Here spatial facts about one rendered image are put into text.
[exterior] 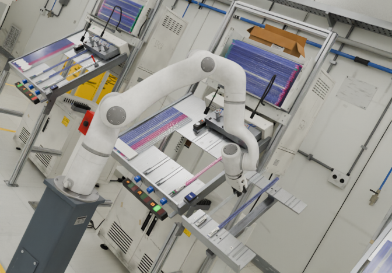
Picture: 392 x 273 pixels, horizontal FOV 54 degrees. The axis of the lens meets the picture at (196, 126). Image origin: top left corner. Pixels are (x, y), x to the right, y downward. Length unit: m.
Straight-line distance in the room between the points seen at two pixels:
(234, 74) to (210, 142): 0.77
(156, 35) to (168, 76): 1.82
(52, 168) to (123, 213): 0.89
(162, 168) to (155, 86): 0.74
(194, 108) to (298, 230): 1.72
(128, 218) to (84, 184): 1.06
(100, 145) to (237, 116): 0.56
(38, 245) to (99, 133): 0.50
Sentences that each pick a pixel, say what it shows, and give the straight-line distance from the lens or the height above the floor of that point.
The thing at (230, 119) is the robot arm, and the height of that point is 1.23.
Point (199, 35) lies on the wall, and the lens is 4.74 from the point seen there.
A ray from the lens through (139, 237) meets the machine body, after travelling 2.52.
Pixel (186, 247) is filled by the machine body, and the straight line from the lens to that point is 2.29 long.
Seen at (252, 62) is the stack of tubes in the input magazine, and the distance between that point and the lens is 2.39.
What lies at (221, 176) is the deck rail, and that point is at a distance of 2.04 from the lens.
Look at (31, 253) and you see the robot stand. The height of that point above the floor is 0.42.
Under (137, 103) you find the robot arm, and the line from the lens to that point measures 1.47.
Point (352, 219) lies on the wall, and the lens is 3.59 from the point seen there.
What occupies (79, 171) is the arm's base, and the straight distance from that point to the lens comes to 1.56.
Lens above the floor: 1.33
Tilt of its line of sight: 7 degrees down
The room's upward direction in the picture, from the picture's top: 27 degrees clockwise
